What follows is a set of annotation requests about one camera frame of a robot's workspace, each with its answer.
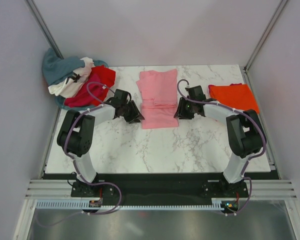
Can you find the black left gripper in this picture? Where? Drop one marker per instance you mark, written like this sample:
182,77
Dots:
136,114

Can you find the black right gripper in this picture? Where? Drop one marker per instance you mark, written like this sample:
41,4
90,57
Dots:
180,112

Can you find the pink t-shirt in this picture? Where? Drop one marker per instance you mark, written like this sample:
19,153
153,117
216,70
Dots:
159,98

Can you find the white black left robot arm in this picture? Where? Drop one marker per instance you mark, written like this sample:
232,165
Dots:
75,137

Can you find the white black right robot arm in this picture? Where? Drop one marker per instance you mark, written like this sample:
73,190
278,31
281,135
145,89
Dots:
246,138

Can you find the folded magenta t-shirt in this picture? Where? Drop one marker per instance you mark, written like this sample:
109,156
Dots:
222,92

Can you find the red t-shirt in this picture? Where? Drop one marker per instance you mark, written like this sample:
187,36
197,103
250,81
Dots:
104,76

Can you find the crimson t-shirt in pile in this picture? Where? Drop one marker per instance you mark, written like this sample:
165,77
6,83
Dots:
83,98

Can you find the folded orange t-shirt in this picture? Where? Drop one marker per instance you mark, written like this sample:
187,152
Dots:
243,99

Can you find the white t-shirt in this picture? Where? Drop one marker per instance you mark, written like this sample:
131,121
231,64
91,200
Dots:
71,85

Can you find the teal blue t-shirt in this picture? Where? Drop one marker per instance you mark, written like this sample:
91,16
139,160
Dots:
55,69

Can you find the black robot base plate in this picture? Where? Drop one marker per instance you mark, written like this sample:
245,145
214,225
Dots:
153,188

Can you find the left aluminium table rail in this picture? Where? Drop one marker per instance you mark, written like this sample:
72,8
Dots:
49,143

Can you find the white slotted cable duct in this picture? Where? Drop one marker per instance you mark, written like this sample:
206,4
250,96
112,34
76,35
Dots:
63,204

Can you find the left aluminium frame post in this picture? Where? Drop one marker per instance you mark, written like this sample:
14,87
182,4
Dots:
43,26

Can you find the aluminium frame post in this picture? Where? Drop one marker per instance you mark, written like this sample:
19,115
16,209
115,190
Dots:
43,26
266,33

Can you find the right aluminium frame post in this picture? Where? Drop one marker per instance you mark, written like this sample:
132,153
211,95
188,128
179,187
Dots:
266,33

